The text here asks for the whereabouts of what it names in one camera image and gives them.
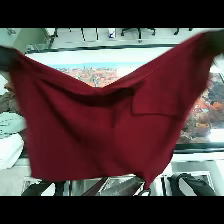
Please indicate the red shirt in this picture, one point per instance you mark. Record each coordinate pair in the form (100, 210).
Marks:
(100, 133)

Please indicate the black office chair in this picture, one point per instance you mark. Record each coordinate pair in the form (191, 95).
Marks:
(138, 31)

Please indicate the pale green garment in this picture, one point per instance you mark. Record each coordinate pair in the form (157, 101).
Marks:
(10, 123)

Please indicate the brown garment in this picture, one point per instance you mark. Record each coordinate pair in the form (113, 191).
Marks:
(7, 102)

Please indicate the white garment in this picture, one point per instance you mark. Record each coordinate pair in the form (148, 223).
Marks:
(9, 151)

